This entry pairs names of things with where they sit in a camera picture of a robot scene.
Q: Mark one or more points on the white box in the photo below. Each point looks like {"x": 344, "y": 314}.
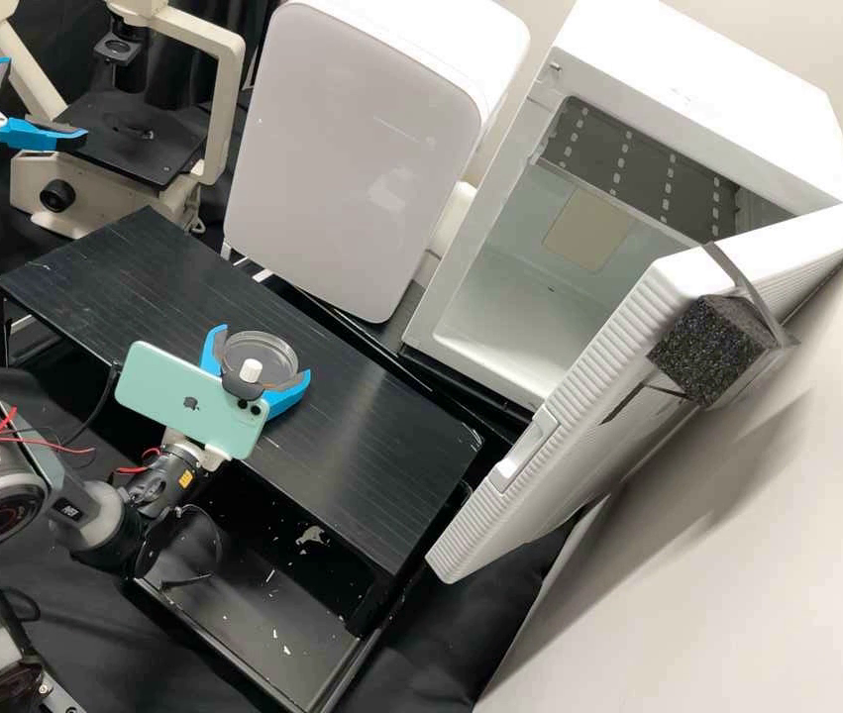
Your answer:
{"x": 361, "y": 148}

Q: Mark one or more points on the incubator door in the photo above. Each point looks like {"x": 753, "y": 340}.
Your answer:
{"x": 614, "y": 386}

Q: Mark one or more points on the petri dish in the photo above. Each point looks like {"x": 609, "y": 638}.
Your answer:
{"x": 257, "y": 346}

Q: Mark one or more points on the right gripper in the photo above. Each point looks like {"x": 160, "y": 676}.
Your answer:
{"x": 198, "y": 454}

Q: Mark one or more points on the white incubator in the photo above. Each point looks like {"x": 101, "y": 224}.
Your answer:
{"x": 688, "y": 96}

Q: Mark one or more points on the right wrist camera phone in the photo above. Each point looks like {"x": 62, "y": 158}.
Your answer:
{"x": 168, "y": 386}

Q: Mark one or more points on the cream microscope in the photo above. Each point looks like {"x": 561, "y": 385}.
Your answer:
{"x": 42, "y": 171}

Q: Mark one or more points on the black tray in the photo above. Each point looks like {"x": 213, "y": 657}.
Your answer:
{"x": 257, "y": 616}

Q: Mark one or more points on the black platform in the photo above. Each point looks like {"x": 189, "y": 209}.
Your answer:
{"x": 361, "y": 334}
{"x": 168, "y": 297}

